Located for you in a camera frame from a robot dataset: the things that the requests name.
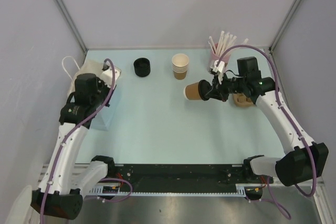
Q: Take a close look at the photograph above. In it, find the light blue paper bag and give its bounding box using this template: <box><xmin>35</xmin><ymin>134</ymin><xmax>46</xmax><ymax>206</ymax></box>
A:
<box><xmin>59</xmin><ymin>59</ymin><xmax>120</xmax><ymax>131</ymax></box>

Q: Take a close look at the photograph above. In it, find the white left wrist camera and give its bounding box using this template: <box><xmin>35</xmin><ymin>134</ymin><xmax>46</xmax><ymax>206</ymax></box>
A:
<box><xmin>100</xmin><ymin>62</ymin><xmax>121</xmax><ymax>88</ymax></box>

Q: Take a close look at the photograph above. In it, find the aluminium frame rail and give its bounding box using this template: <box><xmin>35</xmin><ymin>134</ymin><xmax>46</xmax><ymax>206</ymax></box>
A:
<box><xmin>273</xmin><ymin>177</ymin><xmax>324</xmax><ymax>187</ymax></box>

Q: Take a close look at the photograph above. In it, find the stack of brown paper cups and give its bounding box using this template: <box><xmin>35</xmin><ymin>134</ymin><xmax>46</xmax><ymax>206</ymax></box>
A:
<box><xmin>172</xmin><ymin>54</ymin><xmax>190</xmax><ymax>80</ymax></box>

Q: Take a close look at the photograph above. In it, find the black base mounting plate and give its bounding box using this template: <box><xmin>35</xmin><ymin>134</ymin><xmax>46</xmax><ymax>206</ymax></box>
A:
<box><xmin>114</xmin><ymin>164</ymin><xmax>266</xmax><ymax>194</ymax></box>

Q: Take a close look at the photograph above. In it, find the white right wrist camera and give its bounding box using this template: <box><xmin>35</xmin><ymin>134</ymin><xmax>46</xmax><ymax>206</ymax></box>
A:
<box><xmin>211</xmin><ymin>60</ymin><xmax>226</xmax><ymax>84</ymax></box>

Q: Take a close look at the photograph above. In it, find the stack of black lids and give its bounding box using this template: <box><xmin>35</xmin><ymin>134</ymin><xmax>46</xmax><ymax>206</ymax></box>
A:
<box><xmin>133</xmin><ymin>58</ymin><xmax>151</xmax><ymax>77</ymax></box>

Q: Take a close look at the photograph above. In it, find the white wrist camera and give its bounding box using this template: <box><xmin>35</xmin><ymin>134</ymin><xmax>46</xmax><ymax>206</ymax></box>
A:
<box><xmin>211</xmin><ymin>60</ymin><xmax>226</xmax><ymax>84</ymax></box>
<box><xmin>100</xmin><ymin>62</ymin><xmax>121</xmax><ymax>88</ymax></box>

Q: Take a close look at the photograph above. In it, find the single brown paper cup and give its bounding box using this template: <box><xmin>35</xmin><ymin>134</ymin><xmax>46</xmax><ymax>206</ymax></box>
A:
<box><xmin>184</xmin><ymin>81</ymin><xmax>202</xmax><ymax>101</ymax></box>

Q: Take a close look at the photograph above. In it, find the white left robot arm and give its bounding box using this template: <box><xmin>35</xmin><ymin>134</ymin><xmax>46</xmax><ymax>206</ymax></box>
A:
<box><xmin>31</xmin><ymin>70</ymin><xmax>120</xmax><ymax>220</ymax></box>

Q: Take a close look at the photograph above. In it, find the pink straw holder cup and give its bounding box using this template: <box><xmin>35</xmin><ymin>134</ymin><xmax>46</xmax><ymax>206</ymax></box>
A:
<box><xmin>207</xmin><ymin>49</ymin><xmax>231</xmax><ymax>72</ymax></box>

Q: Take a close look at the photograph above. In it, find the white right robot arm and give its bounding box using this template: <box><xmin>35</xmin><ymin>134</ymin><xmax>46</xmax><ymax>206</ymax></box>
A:
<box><xmin>206</xmin><ymin>57</ymin><xmax>329</xmax><ymax>186</ymax></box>

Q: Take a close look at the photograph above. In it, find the single black cup lid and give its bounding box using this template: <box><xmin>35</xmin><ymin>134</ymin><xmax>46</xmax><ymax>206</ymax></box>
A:
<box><xmin>198</xmin><ymin>80</ymin><xmax>212</xmax><ymax>101</ymax></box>

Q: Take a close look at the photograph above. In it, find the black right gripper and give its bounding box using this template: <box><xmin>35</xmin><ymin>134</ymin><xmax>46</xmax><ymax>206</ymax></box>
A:
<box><xmin>205</xmin><ymin>71</ymin><xmax>247</xmax><ymax>102</ymax></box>

